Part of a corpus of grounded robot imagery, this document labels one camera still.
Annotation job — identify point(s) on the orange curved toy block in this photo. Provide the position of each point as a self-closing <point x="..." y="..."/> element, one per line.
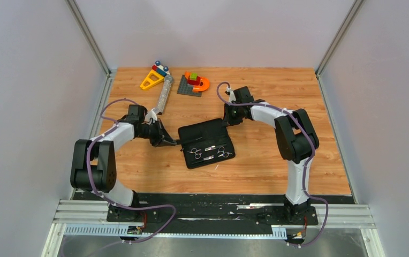
<point x="204" y="83"/>

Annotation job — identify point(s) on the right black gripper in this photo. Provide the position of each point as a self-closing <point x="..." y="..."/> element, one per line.
<point x="227" y="120"/>

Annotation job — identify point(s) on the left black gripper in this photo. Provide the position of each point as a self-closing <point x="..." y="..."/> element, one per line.
<point x="162" y="138"/>

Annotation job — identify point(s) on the silver thinning scissors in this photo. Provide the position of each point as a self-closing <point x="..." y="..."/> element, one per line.
<point x="221" y="152"/>

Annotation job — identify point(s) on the green toy cube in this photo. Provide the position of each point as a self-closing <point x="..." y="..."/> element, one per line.
<point x="193" y="76"/>

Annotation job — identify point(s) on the black zip tool case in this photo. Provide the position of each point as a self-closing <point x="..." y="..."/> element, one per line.
<point x="203" y="135"/>

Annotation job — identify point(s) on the red blue toy car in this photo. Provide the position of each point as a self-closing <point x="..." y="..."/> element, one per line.
<point x="160" y="69"/>

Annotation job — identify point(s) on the small silver scissors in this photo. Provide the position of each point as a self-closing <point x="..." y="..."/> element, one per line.
<point x="198" y="155"/>

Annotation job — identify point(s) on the red toy block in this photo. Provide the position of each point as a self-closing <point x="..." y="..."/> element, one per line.
<point x="194" y="81"/>

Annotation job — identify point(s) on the aluminium frame rail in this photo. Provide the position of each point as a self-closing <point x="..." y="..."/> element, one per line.
<point x="81" y="21"/>

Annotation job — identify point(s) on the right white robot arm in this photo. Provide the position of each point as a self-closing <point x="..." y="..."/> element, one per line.
<point x="297" y="143"/>

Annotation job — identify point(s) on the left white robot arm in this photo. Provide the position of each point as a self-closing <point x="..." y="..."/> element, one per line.
<point x="94" y="166"/>

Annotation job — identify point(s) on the yellow triangle toy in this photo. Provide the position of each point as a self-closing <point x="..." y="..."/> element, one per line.
<point x="152" y="79"/>

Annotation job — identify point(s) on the silver glitter cylinder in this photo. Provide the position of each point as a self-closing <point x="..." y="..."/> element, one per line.
<point x="163" y="98"/>

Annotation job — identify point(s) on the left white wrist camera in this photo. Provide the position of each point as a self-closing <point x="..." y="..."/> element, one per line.
<point x="151" y="116"/>

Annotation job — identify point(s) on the grey building block baseplate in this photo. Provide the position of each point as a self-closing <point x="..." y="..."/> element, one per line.
<point x="186" y="89"/>

